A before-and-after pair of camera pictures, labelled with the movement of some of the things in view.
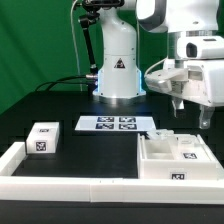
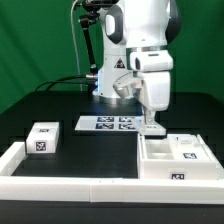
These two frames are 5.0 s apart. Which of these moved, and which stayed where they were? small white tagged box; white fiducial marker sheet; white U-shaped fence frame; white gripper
Moved: white gripper
Stayed: small white tagged box; white fiducial marker sheet; white U-shaped fence frame
